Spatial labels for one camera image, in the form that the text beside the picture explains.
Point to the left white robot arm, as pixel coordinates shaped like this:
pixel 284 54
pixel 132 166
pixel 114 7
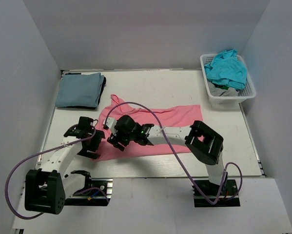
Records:
pixel 47 188

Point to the white plastic basket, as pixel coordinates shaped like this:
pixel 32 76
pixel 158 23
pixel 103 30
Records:
pixel 248 92

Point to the folded grey-blue t shirt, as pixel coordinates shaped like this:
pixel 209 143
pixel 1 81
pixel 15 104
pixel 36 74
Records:
pixel 78 90

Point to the green garment in basket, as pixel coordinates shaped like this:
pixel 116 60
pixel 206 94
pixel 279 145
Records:
pixel 221 86

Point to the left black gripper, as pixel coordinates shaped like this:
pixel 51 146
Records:
pixel 97 139

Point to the pink t shirt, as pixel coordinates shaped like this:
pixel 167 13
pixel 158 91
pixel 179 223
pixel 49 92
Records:
pixel 178 116

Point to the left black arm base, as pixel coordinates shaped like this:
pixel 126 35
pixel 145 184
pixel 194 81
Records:
pixel 94 197

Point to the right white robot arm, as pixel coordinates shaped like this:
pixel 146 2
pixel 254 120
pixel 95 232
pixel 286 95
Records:
pixel 205 144

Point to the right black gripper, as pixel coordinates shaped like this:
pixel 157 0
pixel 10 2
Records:
pixel 115 139

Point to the turquoise t shirt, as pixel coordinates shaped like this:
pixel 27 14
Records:
pixel 226 69

